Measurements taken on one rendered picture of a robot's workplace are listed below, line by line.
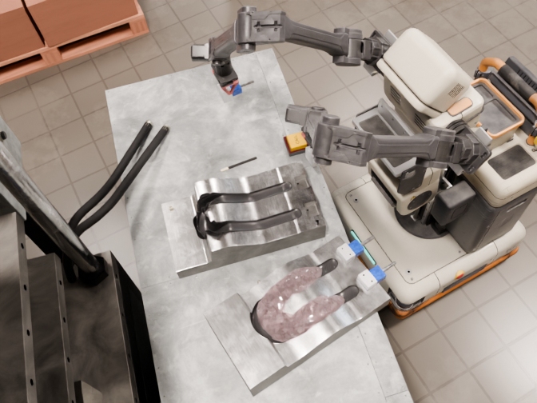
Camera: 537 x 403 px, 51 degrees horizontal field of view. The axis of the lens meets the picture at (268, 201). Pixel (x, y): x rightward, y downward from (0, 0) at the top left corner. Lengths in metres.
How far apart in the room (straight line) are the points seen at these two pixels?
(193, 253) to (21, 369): 0.69
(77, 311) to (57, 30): 2.05
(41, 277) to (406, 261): 1.45
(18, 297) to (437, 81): 1.16
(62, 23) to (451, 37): 2.28
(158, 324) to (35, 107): 2.06
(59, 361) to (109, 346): 0.28
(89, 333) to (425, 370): 1.43
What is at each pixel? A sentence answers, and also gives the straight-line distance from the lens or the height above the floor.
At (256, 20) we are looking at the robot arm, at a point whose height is 1.50.
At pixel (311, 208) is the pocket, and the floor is 0.86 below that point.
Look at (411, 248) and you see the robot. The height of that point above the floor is 0.28.
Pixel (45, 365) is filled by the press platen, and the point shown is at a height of 1.04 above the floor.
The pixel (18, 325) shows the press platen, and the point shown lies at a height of 1.29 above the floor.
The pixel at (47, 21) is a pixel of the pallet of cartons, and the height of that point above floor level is 0.32.
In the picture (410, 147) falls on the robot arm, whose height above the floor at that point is 1.37.
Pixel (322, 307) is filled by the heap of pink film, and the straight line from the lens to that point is 1.68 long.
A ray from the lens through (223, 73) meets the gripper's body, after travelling 1.99.
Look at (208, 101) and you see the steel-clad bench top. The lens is 2.25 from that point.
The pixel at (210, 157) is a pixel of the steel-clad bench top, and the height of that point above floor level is 0.80.
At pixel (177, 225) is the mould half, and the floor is 0.86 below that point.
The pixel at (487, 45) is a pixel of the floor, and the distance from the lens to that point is 3.67.
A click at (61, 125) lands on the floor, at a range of 3.45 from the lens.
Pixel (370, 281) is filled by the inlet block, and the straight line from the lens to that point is 1.75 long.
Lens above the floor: 2.50
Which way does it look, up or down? 60 degrees down
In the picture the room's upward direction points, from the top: 7 degrees counter-clockwise
